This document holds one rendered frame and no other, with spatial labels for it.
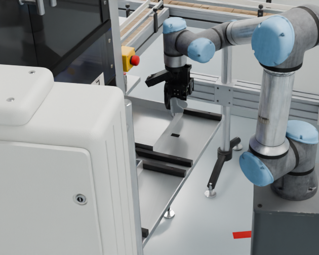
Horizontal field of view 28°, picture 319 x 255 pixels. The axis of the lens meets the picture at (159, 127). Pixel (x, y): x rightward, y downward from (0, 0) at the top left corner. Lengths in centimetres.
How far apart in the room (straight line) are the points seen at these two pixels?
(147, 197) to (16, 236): 79
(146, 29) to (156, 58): 178
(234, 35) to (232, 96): 117
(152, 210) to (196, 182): 151
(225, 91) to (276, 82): 142
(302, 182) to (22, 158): 116
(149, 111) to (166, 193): 47
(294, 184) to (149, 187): 45
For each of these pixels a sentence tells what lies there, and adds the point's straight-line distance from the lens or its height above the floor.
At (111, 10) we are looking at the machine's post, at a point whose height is 124.
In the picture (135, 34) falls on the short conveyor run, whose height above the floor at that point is 93.
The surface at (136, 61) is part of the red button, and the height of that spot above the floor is 100.
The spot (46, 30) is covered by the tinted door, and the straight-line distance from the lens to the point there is 189.
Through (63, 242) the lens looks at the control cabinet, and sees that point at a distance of 115.
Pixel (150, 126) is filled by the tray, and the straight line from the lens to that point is 221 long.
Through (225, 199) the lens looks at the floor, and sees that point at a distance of 326.
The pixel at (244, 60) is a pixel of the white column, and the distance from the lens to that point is 370.
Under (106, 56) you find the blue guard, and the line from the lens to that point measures 222.
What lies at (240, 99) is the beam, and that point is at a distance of 311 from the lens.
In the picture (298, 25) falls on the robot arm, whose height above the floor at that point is 142.
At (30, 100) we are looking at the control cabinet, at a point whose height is 158.
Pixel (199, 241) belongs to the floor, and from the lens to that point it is 303.
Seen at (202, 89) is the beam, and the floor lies 51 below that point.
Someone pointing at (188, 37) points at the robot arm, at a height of 125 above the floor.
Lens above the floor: 211
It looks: 34 degrees down
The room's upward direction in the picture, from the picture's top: 3 degrees counter-clockwise
